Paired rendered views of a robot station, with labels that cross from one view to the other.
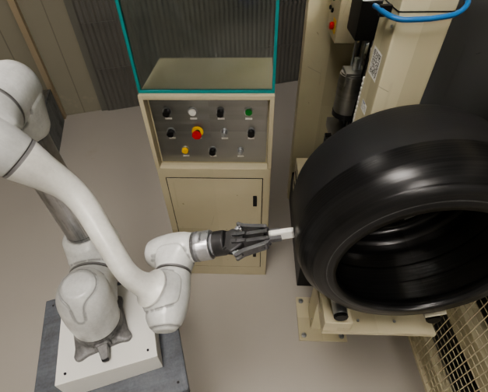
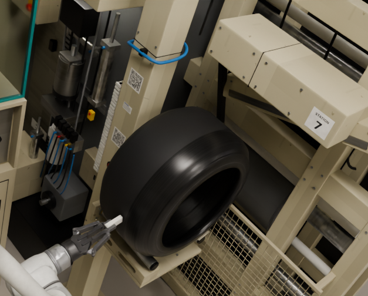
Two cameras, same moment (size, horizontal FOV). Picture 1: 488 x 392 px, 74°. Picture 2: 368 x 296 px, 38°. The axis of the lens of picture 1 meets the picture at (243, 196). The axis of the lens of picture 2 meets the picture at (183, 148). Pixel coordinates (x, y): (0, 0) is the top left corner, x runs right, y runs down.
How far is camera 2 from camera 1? 1.22 m
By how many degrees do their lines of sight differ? 45
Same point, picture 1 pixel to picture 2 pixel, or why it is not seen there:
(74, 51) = not seen: outside the picture
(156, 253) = not seen: hidden behind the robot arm
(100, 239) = (27, 281)
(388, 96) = (149, 101)
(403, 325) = (182, 254)
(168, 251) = (40, 275)
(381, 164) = (182, 158)
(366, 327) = (164, 268)
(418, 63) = (164, 80)
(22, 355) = not seen: outside the picture
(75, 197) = (4, 256)
